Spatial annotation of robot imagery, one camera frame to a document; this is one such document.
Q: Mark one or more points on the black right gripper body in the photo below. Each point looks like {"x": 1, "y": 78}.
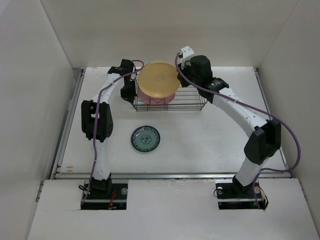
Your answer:
{"x": 187, "y": 72}

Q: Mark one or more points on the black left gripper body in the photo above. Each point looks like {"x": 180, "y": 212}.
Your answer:
{"x": 128, "y": 92}

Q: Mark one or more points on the pink plate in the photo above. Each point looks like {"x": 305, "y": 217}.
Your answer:
{"x": 154, "y": 100}

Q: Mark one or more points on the black wire dish rack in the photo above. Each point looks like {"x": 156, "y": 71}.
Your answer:
{"x": 186, "y": 98}

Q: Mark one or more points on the yellow plate front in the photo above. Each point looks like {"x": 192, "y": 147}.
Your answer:
{"x": 158, "y": 79}

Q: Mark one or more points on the small teal patterned plate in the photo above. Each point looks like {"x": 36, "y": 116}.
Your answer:
{"x": 145, "y": 139}

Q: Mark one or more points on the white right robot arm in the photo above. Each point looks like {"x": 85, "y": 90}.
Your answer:
{"x": 264, "y": 135}

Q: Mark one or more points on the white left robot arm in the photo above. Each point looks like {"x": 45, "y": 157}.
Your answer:
{"x": 97, "y": 122}

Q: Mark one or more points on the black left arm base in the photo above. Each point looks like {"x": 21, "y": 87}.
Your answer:
{"x": 104, "y": 195}

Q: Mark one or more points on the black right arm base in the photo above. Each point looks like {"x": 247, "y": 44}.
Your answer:
{"x": 230, "y": 197}

